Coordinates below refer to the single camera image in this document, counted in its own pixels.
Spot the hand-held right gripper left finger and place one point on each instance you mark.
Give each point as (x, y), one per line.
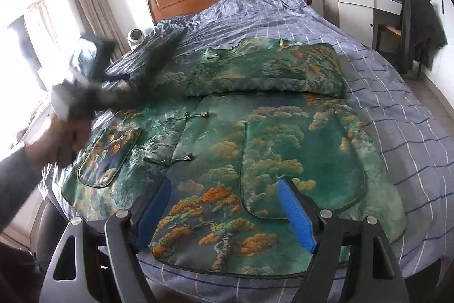
(152, 203)

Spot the brown curtain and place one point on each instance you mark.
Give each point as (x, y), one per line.
(92, 4)

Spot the white desk fan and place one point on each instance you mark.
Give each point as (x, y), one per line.
(136, 36)

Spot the dark jacket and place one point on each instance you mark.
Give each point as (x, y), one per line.
(422, 26)

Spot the person's left forearm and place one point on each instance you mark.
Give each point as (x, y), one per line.
(17, 182)

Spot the bed with blue checked sheet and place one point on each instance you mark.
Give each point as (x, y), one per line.
(383, 104)

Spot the person's left hand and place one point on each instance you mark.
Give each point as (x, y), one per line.
(53, 139)

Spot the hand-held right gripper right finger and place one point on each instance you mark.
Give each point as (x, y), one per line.
(296, 210)

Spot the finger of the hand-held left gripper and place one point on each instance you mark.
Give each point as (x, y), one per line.
(159, 65)

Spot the white desk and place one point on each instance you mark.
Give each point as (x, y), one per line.
(354, 12)

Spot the green printed jacket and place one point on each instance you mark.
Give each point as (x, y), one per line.
(248, 146)

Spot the dark wooden chair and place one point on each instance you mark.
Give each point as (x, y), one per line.
(386, 36)

